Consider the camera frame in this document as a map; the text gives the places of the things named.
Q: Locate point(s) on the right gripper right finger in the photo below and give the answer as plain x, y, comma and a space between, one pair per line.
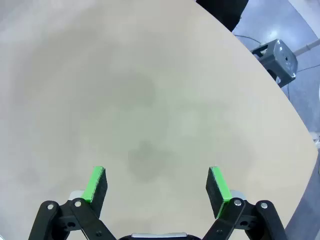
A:
217, 192

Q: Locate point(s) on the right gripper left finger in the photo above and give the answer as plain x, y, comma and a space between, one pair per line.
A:
96, 190

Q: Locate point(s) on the dark grey plastic stool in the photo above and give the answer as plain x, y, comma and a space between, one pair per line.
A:
280, 62

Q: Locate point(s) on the person in black t-shirt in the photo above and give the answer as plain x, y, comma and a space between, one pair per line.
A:
225, 12

